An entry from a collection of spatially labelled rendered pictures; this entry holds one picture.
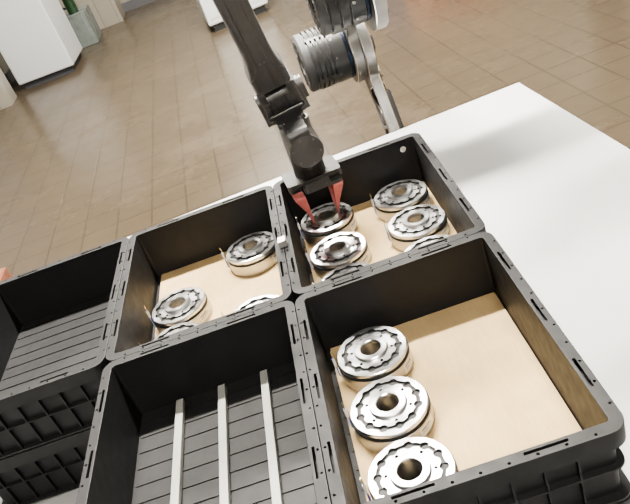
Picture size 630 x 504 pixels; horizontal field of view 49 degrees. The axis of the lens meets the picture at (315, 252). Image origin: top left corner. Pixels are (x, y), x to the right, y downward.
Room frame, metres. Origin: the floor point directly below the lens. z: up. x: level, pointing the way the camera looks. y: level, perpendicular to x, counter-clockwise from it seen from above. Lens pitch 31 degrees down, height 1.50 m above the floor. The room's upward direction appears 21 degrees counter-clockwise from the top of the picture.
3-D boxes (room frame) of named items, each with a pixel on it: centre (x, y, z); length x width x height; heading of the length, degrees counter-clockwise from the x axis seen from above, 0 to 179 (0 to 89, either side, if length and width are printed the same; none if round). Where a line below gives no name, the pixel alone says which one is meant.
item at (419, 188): (1.15, -0.19, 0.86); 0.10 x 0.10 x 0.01
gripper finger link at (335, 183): (1.16, -0.06, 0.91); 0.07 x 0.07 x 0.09; 4
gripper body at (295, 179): (1.16, -0.05, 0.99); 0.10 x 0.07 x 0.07; 94
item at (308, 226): (1.16, -0.04, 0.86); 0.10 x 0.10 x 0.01
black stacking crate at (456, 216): (1.04, -0.11, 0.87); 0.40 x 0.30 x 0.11; 176
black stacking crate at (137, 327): (1.06, 0.19, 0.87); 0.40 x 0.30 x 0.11; 176
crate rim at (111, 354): (1.06, 0.19, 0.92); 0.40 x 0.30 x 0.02; 176
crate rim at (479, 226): (1.04, -0.11, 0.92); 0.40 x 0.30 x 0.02; 176
